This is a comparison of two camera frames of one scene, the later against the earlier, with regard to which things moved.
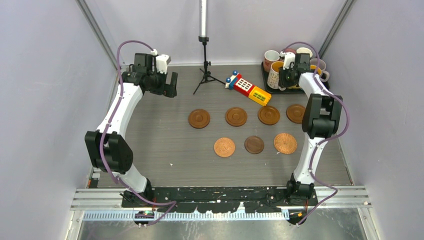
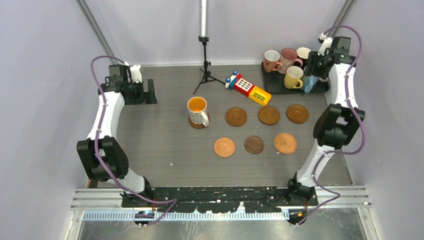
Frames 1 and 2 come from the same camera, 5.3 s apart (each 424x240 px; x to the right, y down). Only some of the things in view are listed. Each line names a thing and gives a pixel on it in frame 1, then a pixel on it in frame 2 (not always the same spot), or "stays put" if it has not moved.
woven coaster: [224, 147] stays put
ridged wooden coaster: [236, 117] stays put
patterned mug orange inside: [273, 79] -> [197, 107]
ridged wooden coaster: [269, 115] stays put
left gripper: [170, 90] -> [145, 97]
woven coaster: [285, 143] stays put
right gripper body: [286, 77] -> [314, 66]
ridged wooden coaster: [295, 113] stays put
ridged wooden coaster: [199, 118] stays put
